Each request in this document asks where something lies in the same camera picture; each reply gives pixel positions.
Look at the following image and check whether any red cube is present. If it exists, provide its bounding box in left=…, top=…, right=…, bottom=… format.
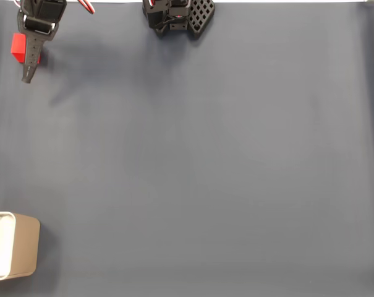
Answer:
left=11, top=33, right=41, bottom=66

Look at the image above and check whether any beige rounded box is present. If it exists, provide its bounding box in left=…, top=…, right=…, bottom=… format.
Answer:
left=0, top=211, right=41, bottom=282

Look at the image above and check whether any red white black servo cable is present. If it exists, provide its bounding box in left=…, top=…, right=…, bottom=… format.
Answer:
left=77, top=0, right=96, bottom=15

